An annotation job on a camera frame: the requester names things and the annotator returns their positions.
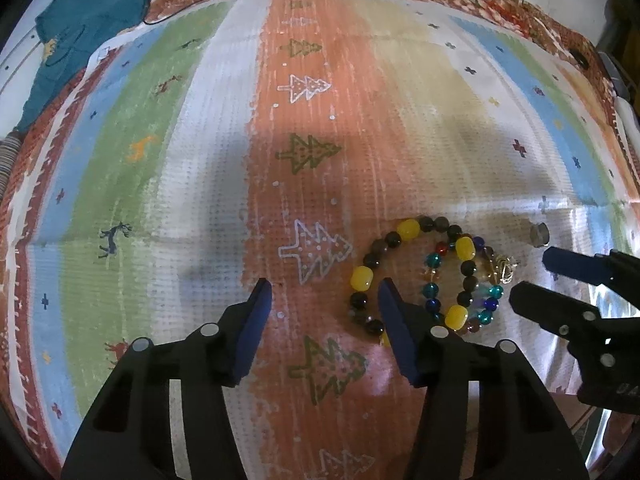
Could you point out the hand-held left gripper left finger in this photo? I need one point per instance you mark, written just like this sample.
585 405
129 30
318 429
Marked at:
252 330

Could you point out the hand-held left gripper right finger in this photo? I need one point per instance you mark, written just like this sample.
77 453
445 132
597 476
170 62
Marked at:
397 335

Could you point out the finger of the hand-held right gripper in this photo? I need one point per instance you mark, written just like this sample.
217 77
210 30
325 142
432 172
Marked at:
535 302
565 262

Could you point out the gold earring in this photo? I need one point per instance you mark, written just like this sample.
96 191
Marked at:
505 270

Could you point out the striped pastel mat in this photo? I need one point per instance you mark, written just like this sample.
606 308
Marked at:
300 185

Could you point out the grey striped pillow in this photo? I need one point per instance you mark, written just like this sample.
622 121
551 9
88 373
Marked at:
6 160

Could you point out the teal garment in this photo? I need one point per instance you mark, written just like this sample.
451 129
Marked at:
90 20

